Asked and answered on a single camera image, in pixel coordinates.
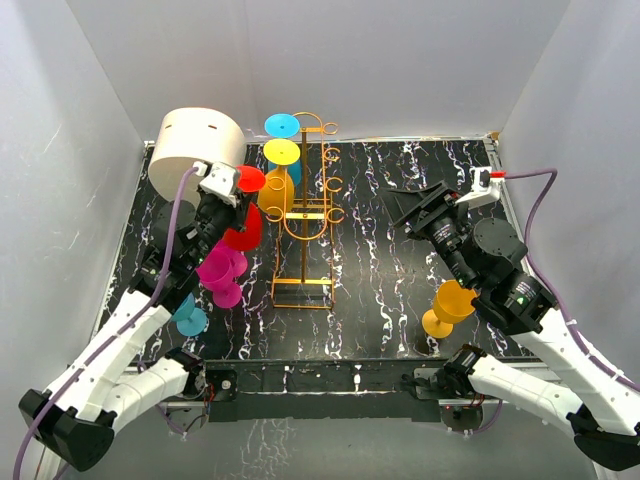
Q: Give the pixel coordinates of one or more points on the magenta wine glass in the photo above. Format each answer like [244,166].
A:
[216,275]
[238,261]

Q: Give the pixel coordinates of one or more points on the gold wire glass rack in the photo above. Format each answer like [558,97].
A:
[303,276]

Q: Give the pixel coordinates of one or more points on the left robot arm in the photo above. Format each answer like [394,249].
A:
[78,415]

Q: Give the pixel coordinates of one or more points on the magenta wine glass rear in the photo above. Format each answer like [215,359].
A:
[238,261]

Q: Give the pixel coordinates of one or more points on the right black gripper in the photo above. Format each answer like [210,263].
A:
[420,208]

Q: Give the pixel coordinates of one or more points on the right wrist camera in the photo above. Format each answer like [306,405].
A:
[485,188]

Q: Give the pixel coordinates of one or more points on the orange wine glass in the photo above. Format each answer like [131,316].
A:
[276,197]
[452,305]

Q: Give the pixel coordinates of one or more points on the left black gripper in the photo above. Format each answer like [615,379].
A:
[239,213]

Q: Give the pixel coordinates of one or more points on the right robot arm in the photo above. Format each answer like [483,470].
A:
[596,409]

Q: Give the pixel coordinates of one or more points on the red wine glass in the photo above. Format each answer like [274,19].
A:
[248,236]

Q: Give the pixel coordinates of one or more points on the white cylindrical container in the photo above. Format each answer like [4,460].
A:
[189,135]

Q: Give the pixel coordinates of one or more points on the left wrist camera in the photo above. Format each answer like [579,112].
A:
[218,179]

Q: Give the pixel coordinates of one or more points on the blue wine glass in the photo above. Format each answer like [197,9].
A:
[284,125]
[189,320]

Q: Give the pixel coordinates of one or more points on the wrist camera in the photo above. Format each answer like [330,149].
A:
[218,179]
[485,188]

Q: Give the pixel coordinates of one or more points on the magenta wine glass front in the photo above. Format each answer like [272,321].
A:
[216,275]

